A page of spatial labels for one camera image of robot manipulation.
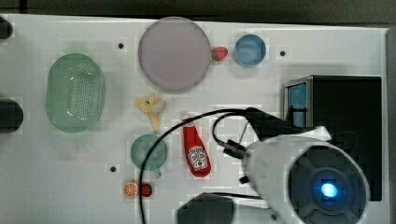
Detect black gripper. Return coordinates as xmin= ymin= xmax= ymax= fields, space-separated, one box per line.
xmin=245 ymin=107 xmax=304 ymax=141

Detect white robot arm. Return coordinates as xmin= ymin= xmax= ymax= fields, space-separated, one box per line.
xmin=242 ymin=107 xmax=370 ymax=224

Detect black toaster oven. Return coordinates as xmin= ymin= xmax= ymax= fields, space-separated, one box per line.
xmin=283 ymin=75 xmax=383 ymax=202

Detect red ketchup bottle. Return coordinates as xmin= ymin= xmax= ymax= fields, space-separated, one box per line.
xmin=183 ymin=119 xmax=211 ymax=177

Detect blue bowl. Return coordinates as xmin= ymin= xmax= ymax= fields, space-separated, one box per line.
xmin=233 ymin=35 xmax=267 ymax=67

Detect red toy strawberry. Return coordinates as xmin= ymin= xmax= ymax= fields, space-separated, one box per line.
xmin=211 ymin=47 xmax=228 ymax=62

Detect yellow toy peeled banana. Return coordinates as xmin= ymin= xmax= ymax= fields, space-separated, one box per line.
xmin=135 ymin=92 xmax=166 ymax=132

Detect large grey round plate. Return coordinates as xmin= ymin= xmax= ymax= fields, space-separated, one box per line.
xmin=138 ymin=17 xmax=211 ymax=92

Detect green mug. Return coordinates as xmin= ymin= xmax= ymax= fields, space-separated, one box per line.
xmin=130 ymin=134 xmax=168 ymax=178

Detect small red toy fruit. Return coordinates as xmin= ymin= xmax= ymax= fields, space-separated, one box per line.
xmin=141 ymin=183 xmax=153 ymax=197

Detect toy orange slice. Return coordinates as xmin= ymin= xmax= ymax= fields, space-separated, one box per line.
xmin=123 ymin=181 xmax=139 ymax=199

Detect green perforated colander basket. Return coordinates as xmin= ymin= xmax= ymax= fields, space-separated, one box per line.
xmin=46 ymin=53 xmax=106 ymax=133

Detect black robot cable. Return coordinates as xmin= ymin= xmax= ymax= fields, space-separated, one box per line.
xmin=138 ymin=107 xmax=250 ymax=224

